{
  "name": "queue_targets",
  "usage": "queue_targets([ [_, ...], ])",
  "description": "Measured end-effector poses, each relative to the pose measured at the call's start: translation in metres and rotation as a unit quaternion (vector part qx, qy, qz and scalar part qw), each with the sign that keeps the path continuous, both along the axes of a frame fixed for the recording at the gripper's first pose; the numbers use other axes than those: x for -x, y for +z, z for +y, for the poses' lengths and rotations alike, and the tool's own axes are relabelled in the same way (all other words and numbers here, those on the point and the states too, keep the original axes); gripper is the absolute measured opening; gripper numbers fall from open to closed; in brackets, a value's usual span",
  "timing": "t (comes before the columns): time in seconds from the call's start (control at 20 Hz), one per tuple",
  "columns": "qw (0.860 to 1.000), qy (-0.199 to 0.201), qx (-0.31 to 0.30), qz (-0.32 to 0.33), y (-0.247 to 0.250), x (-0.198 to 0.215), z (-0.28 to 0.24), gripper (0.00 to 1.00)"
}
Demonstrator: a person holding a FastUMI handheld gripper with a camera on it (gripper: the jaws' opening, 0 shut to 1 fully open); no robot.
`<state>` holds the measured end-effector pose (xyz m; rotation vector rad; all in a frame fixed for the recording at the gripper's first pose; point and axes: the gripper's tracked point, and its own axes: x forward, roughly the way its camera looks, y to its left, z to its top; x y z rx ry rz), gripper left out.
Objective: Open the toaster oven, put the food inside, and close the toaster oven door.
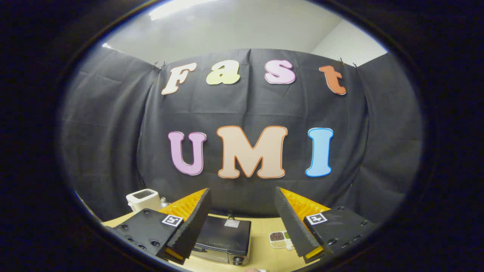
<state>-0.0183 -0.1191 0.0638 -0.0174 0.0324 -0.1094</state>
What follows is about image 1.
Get black toaster oven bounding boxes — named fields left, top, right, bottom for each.
left=191, top=212, right=252, bottom=266

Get white divided dish of grains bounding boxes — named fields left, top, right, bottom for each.
left=269, top=230, right=294, bottom=250

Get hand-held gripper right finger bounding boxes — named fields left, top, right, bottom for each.
left=274, top=187, right=379, bottom=264

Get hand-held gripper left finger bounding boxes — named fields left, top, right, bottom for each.
left=113, top=188, right=212, bottom=265

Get white toaster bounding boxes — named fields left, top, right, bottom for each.
left=126, top=189, right=162, bottom=214

